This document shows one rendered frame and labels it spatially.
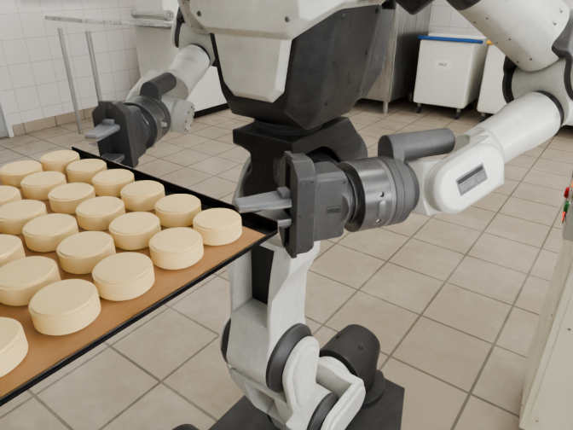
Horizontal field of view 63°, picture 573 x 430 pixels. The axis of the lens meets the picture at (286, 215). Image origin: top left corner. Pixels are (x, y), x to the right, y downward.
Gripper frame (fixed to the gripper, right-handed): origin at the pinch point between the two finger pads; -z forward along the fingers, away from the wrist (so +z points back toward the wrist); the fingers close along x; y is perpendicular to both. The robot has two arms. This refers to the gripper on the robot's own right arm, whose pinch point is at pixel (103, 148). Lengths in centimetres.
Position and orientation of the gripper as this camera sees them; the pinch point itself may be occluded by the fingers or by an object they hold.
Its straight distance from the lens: 78.0
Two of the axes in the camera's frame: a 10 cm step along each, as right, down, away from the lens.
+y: 9.9, 0.6, -1.2
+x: 0.0, -8.9, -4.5
